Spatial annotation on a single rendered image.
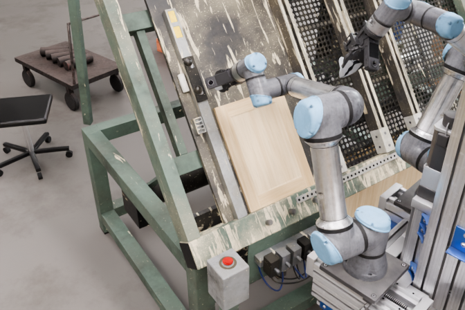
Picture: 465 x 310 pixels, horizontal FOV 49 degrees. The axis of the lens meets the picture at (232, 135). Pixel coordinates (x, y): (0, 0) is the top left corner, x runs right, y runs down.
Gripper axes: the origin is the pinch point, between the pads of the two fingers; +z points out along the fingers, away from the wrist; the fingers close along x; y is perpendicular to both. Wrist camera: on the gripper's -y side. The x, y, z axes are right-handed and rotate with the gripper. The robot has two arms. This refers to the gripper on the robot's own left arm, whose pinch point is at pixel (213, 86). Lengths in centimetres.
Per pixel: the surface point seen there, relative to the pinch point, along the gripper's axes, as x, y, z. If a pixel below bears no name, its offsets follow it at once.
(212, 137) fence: -20.2, -4.4, 8.1
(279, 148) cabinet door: -35.1, 27.1, 10.5
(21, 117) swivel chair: 42, -49, 215
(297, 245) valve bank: -78, 15, 3
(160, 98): 3.2, -17.6, 17.2
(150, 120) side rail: -5.2, -28.6, 7.1
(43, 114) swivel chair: 39, -34, 211
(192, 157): -25.5, -13.1, 15.6
